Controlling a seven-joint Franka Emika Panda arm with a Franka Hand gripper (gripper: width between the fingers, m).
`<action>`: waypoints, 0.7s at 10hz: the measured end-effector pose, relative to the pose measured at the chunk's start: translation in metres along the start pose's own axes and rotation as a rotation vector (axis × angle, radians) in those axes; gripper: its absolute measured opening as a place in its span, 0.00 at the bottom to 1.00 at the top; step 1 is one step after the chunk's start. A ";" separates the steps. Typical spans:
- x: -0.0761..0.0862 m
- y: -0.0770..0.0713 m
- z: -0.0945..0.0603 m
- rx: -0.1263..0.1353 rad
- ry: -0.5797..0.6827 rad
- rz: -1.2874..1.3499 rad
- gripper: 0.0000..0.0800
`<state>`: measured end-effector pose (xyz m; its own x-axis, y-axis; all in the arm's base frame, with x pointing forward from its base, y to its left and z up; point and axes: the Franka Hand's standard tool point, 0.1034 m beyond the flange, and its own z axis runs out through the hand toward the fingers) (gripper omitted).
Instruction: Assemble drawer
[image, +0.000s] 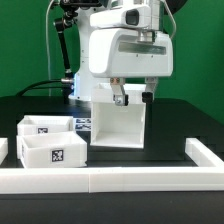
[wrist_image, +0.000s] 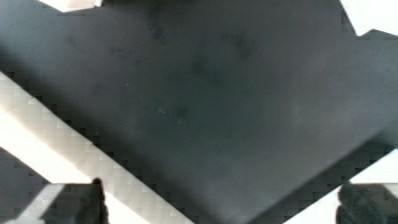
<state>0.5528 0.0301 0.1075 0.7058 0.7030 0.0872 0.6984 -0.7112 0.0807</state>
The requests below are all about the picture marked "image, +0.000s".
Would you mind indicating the fiducial marker sheet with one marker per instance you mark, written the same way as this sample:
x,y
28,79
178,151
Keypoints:
x,y
82,124

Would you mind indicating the white drawer box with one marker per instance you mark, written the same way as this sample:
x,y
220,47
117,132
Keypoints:
x,y
38,124
52,150

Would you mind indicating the white left border rail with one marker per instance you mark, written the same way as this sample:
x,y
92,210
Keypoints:
x,y
3,149

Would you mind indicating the white front border rail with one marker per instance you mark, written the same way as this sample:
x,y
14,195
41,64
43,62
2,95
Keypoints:
x,y
94,180

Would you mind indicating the white front drawer box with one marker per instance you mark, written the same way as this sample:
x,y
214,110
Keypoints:
x,y
52,150

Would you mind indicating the white rear drawer box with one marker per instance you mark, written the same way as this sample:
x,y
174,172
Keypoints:
x,y
38,124

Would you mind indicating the white border rail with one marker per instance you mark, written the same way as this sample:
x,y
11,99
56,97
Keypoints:
x,y
94,180
201,155
3,149

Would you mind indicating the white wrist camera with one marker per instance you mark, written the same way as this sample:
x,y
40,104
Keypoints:
x,y
134,16

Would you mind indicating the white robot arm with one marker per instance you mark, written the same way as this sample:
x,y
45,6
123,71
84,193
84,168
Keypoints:
x,y
84,79

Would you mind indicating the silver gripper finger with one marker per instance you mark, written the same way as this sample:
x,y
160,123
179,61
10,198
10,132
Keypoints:
x,y
119,96
150,88

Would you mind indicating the white drawer cabinet frame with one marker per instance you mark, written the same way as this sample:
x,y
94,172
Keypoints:
x,y
118,126

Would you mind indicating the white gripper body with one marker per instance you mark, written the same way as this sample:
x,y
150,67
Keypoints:
x,y
117,52

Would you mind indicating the white right border rail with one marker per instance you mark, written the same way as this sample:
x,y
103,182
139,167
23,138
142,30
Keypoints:
x,y
201,155

